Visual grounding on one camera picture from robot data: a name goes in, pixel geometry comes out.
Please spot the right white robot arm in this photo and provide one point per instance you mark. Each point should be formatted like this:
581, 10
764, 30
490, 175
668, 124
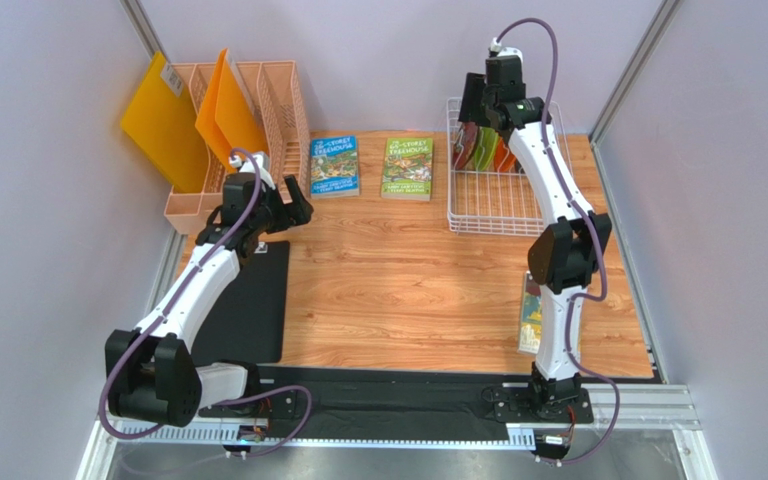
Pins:
564, 257

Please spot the blue treehouse book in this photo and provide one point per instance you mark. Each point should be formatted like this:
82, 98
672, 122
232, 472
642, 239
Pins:
334, 167

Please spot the black clipboard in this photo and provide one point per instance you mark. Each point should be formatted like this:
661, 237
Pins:
247, 322

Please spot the green treehouse book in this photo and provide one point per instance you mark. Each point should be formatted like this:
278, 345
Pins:
407, 171

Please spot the yellow illustrated book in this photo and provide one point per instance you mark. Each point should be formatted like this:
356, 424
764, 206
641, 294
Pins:
531, 324

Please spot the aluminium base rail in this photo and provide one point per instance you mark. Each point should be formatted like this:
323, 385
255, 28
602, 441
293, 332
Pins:
657, 435

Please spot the orange folder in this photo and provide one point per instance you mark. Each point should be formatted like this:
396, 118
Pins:
226, 118

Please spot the white wire dish rack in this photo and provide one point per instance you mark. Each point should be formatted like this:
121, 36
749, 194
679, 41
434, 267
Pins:
488, 202

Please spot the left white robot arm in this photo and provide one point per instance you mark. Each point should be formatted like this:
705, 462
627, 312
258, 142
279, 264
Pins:
151, 375

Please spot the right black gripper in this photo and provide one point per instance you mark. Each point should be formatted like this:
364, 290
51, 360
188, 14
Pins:
477, 101

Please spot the green plate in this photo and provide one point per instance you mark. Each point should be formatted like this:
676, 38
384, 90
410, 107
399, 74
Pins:
485, 149

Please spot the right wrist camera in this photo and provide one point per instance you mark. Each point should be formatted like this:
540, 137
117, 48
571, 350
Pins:
497, 49

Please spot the yellow folder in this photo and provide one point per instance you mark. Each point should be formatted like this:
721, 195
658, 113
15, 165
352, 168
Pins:
160, 119

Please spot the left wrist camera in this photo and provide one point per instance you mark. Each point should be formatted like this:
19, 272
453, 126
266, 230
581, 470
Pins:
260, 162

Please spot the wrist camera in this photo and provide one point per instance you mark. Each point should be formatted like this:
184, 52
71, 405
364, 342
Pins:
497, 49
260, 162

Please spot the orange plate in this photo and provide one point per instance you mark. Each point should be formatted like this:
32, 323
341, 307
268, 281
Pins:
503, 161

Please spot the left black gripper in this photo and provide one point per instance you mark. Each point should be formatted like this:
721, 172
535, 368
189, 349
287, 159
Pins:
297, 212

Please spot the red floral plate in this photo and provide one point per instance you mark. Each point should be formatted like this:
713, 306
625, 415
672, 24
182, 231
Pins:
464, 144

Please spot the black base mat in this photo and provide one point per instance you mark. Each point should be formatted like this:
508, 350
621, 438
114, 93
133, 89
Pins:
361, 404

